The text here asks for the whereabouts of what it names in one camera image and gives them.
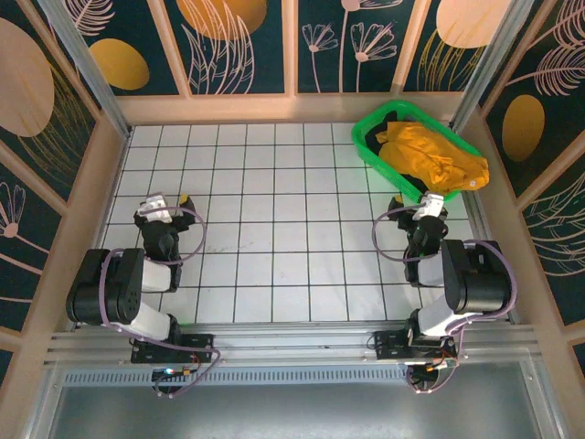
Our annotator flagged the green plastic basket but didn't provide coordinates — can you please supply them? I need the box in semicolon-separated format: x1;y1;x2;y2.
350;99;490;205

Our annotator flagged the left controller circuit board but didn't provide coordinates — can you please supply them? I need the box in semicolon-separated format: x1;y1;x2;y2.
153;367;196;380

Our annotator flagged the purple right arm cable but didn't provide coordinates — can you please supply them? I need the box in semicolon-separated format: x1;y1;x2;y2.
372;204;518;331

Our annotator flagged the grey metal shelf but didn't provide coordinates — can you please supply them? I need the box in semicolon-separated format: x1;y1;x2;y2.
27;360;568;439

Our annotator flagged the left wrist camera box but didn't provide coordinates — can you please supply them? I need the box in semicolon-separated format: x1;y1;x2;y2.
138;193;175;225

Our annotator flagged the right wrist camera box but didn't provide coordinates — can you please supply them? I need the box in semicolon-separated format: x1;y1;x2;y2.
412;191;450;221

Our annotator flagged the perforated grey cable duct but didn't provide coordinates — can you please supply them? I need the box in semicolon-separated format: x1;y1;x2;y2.
61;368;412;389

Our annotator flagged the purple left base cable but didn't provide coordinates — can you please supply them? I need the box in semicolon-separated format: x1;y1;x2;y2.
153;347;224;400

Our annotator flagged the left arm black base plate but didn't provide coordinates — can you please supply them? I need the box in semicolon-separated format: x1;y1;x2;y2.
131;333;216;365

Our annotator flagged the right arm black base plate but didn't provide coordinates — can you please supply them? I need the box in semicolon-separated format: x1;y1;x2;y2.
367;328;458;362

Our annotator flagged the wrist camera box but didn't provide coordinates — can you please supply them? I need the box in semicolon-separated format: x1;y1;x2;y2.
412;191;450;221
138;193;175;225

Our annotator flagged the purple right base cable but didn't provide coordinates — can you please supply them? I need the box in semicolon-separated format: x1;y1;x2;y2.
406;328;463;395

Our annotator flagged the orange t-shirt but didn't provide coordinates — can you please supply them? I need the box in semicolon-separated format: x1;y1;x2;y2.
378;119;490;194

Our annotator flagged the aluminium mounting rail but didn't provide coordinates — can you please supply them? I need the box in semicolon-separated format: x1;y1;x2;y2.
43;322;538;368

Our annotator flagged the aluminium frame post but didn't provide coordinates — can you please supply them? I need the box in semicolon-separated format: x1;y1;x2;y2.
450;0;537;134
36;0;134;139

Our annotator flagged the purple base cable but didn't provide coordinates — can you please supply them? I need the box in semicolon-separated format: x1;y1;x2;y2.
406;328;463;395
153;347;224;400

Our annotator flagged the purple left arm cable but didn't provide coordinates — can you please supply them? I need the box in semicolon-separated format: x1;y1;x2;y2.
98;205;207;330

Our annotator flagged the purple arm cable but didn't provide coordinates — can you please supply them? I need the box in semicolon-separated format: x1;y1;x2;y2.
372;204;518;331
98;205;207;330

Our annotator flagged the black t-shirt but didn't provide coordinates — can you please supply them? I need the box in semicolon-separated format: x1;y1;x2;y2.
364;119;427;193

